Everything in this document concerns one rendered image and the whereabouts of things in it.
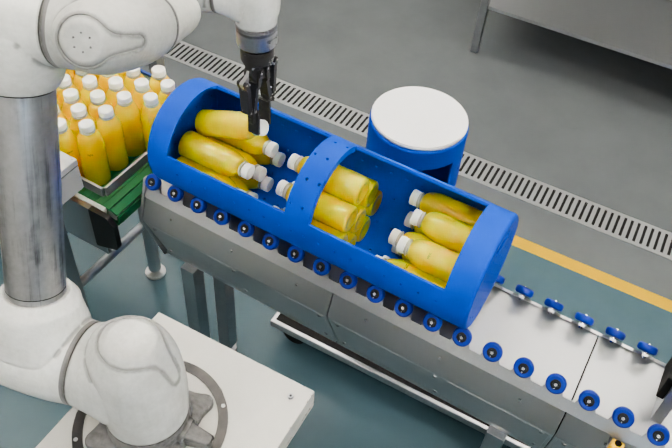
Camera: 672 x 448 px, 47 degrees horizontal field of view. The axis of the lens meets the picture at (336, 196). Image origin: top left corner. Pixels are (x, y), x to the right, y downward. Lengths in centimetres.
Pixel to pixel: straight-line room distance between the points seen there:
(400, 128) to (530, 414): 83
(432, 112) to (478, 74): 199
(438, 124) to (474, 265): 66
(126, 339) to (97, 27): 54
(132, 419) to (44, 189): 42
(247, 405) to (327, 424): 119
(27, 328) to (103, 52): 54
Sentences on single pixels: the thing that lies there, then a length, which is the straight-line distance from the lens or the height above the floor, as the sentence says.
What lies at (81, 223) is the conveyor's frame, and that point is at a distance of 223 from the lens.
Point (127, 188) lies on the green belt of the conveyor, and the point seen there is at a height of 90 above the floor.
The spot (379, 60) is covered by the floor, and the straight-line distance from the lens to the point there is 418.
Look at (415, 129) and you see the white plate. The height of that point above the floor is 104.
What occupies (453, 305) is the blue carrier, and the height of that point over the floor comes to 110.
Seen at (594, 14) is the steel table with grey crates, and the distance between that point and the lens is 434.
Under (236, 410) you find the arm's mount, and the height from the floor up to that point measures 105.
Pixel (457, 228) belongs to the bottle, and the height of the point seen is 116.
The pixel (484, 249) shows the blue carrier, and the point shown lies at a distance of 162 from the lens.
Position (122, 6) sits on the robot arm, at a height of 185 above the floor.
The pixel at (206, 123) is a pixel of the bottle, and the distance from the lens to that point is 192.
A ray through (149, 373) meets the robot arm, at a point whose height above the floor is 130.
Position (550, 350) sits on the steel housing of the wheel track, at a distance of 188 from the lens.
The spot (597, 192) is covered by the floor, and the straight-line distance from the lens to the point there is 369.
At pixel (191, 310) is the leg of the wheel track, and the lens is 246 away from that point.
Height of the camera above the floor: 241
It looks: 46 degrees down
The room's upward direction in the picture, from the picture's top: 5 degrees clockwise
